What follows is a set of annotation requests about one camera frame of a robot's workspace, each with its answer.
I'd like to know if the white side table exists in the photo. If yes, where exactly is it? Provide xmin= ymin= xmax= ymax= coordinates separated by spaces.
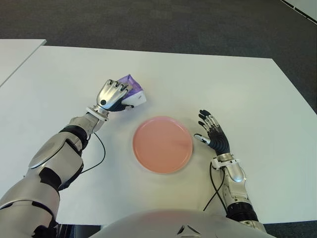
xmin=0 ymin=39 xmax=48 ymax=89

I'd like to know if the pink round plate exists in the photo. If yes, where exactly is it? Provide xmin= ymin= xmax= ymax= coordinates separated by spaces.
xmin=132 ymin=116 xmax=194 ymax=175

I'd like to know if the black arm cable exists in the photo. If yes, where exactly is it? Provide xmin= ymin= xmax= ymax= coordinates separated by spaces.
xmin=80 ymin=132 xmax=107 ymax=174
xmin=203 ymin=162 xmax=228 ymax=214

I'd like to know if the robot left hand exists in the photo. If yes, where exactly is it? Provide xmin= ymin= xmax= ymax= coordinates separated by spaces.
xmin=95 ymin=79 xmax=135 ymax=112

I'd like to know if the white table with grey rail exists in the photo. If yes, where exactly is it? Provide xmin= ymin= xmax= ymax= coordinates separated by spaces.
xmin=281 ymin=0 xmax=317 ymax=24

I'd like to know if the silver robot torso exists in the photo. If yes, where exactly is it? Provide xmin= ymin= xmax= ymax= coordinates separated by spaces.
xmin=89 ymin=208 xmax=275 ymax=238

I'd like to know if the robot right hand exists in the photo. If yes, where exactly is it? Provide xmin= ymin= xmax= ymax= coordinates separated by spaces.
xmin=193 ymin=109 xmax=232 ymax=156

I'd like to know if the purple white tissue pack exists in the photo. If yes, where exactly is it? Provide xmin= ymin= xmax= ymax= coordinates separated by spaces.
xmin=116 ymin=73 xmax=147 ymax=107

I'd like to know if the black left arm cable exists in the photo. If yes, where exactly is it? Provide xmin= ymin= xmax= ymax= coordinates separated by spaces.
xmin=80 ymin=132 xmax=107 ymax=174

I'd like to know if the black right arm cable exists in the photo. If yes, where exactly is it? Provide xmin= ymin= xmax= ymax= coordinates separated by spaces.
xmin=203 ymin=162 xmax=228 ymax=214

